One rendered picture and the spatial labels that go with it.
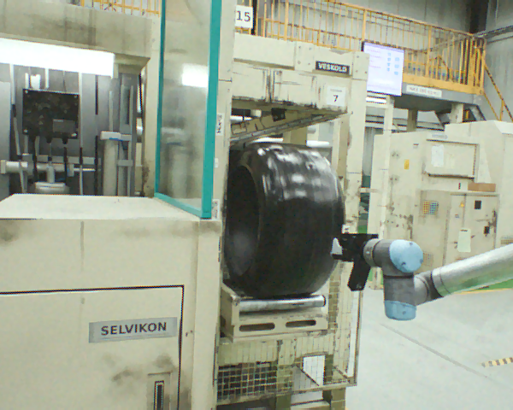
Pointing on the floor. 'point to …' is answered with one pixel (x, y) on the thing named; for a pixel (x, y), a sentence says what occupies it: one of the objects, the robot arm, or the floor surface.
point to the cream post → (223, 148)
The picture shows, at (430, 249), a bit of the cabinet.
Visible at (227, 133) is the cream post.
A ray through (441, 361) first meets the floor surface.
